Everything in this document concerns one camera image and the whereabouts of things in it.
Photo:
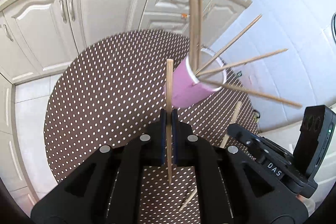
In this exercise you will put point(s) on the white kitchen cabinet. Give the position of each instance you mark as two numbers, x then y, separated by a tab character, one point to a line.
105	11

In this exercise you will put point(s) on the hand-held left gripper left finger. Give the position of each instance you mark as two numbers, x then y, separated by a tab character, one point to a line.
163	140

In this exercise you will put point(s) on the slim wooden chopstick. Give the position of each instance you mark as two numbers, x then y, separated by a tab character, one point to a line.
200	16
193	16
249	59
169	87
262	95
236	35
234	116

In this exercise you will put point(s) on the pink cup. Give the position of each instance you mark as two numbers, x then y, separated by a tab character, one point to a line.
183	87

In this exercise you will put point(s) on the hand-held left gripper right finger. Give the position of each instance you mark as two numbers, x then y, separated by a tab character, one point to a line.
175	140

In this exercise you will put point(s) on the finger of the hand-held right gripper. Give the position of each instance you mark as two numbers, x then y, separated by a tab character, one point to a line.
244	138

